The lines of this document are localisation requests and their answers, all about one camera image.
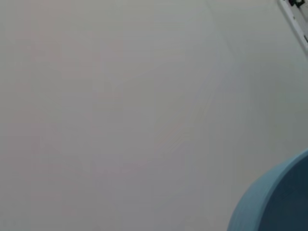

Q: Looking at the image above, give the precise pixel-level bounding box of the blue bowl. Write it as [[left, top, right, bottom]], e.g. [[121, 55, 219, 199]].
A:
[[227, 148, 308, 231]]

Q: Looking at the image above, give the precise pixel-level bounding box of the white metal frame bar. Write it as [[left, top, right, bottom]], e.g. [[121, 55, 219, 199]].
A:
[[278, 0, 308, 51]]

